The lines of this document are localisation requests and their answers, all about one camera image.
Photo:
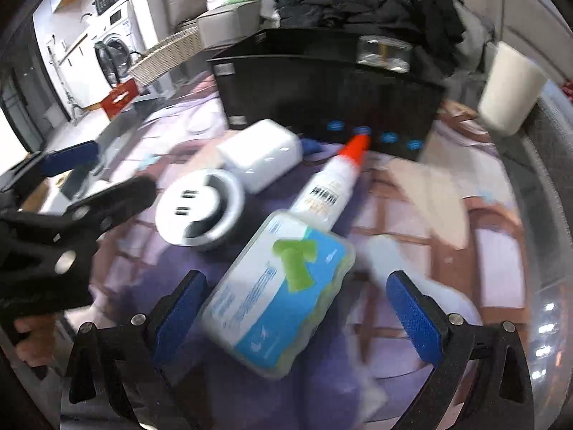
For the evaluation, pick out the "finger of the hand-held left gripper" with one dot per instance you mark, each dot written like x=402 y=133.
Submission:
x=67 y=157
x=118 y=199

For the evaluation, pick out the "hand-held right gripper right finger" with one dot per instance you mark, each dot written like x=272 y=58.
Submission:
x=414 y=318

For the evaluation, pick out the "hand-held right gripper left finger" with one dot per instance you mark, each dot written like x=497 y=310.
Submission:
x=179 y=318

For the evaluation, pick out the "blue green wet wipes pack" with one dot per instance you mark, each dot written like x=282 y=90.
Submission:
x=277 y=295

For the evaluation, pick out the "person's left hand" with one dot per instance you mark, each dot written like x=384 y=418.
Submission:
x=36 y=336

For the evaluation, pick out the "red box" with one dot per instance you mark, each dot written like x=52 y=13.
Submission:
x=118 y=98

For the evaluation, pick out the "round white power socket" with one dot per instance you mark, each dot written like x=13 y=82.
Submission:
x=201 y=210

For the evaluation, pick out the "printed purple tablecloth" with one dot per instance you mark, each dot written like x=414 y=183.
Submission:
x=403 y=215

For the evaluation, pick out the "white washing machine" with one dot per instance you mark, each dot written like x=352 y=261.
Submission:
x=117 y=45

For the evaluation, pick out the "white wicker basket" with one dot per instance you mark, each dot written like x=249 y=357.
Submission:
x=165 y=58

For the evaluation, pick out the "white charger box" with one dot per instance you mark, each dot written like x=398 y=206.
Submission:
x=259 y=154

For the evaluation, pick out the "white glue bottle orange cap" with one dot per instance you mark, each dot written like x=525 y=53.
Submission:
x=329 y=186

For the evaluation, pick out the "small blue object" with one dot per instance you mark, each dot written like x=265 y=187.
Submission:
x=313 y=145

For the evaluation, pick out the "grey cardboard box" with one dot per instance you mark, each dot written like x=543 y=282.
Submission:
x=228 y=22

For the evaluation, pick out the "black desk organizer box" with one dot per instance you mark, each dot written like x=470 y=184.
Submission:
x=327 y=94

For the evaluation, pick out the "white cup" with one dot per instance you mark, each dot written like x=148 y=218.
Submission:
x=510 y=85

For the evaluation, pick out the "pile of black clothes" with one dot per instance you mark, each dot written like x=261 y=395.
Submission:
x=358 y=2

